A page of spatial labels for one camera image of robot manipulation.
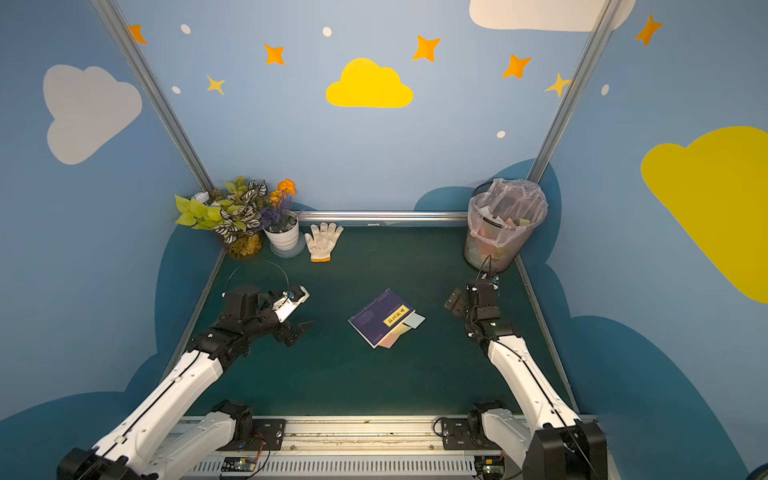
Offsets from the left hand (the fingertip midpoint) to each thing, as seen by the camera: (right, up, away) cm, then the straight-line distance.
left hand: (300, 304), depth 81 cm
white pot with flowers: (-12, +25, +17) cm, 32 cm away
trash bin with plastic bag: (+66, +26, +26) cm, 75 cm away
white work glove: (-2, +19, +35) cm, 40 cm away
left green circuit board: (-12, -38, -9) cm, 41 cm away
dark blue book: (+22, -7, +16) cm, 28 cm away
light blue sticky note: (+33, -7, +12) cm, 36 cm away
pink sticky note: (+25, -13, +10) cm, 30 cm away
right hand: (+48, +1, +5) cm, 49 cm away
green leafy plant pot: (-24, +27, +10) cm, 37 cm away
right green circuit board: (+50, -39, -9) cm, 64 cm away
